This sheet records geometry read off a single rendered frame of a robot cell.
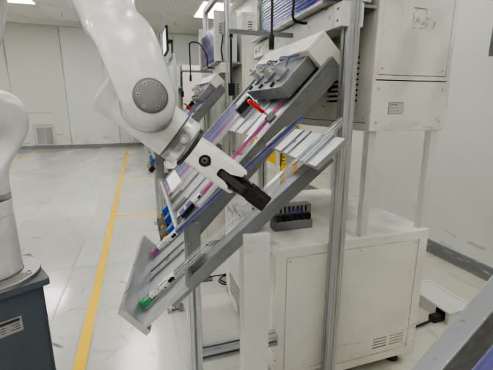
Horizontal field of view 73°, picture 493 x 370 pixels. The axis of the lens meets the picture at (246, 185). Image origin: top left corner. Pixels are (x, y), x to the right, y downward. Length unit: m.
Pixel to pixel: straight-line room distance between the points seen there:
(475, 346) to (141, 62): 0.48
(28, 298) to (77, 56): 9.18
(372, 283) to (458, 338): 1.05
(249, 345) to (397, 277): 0.79
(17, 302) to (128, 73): 0.62
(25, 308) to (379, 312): 1.20
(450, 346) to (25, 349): 0.87
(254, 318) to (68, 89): 9.35
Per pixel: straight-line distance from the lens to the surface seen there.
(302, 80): 1.11
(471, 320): 0.38
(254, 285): 0.79
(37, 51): 10.09
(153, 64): 0.49
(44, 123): 10.03
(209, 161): 0.56
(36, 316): 0.96
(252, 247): 0.74
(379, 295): 1.47
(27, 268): 0.97
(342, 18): 1.11
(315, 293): 1.29
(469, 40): 2.73
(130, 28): 0.52
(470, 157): 2.63
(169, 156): 0.56
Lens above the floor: 1.08
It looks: 13 degrees down
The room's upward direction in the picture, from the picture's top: straight up
